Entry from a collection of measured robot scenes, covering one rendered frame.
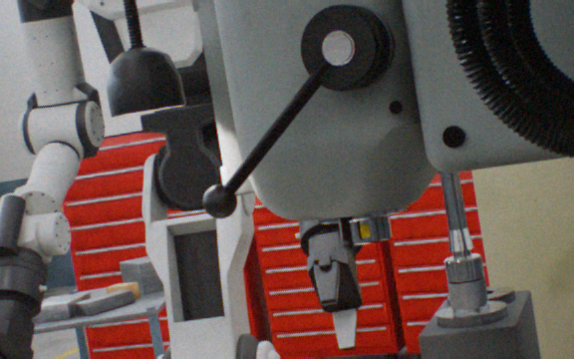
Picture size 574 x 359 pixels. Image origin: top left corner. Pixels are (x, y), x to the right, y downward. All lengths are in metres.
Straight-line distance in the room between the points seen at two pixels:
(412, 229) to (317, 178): 4.85
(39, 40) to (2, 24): 10.49
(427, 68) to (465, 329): 0.55
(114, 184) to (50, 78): 4.58
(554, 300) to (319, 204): 1.85
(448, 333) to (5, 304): 0.65
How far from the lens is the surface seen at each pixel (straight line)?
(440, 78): 0.91
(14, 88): 12.38
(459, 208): 1.42
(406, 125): 0.95
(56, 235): 1.75
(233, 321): 1.77
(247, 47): 1.00
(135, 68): 1.07
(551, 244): 2.80
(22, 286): 1.70
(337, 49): 0.92
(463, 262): 1.42
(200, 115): 1.82
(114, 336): 6.69
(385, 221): 1.06
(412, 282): 5.90
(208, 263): 1.83
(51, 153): 1.91
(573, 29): 0.89
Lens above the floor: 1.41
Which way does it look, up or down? 3 degrees down
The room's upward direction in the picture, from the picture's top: 9 degrees counter-clockwise
